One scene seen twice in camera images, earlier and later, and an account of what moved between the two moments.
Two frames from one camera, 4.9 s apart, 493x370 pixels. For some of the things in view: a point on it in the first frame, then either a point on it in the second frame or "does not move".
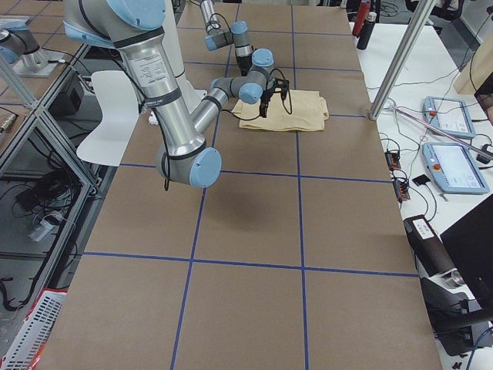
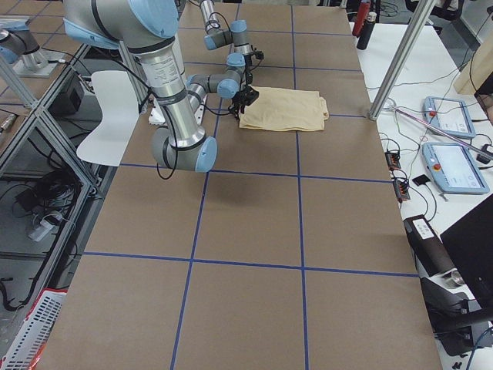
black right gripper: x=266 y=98 to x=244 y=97
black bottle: x=364 y=35 does not move
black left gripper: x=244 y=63 does not move
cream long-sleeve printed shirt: x=292 y=110 does not move
